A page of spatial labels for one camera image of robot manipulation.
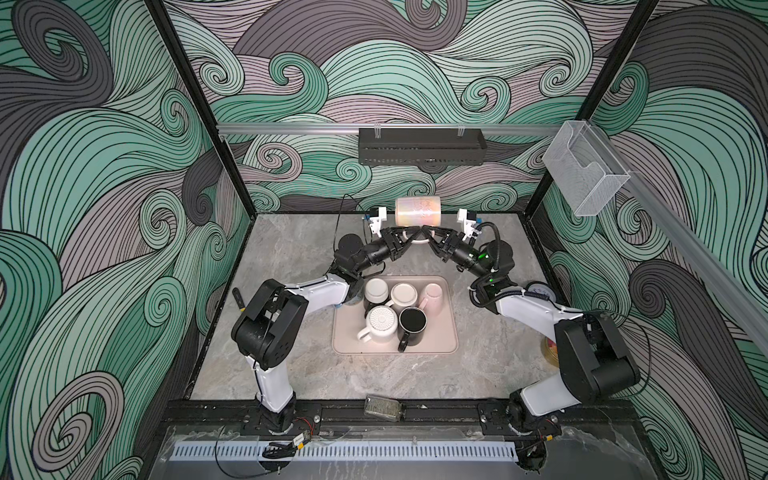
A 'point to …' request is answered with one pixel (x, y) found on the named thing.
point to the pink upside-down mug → (433, 303)
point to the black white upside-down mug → (376, 292)
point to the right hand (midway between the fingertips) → (423, 232)
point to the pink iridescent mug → (418, 211)
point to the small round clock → (540, 290)
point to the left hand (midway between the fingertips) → (425, 233)
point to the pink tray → (442, 328)
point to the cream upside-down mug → (403, 295)
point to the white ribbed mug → (382, 325)
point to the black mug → (412, 323)
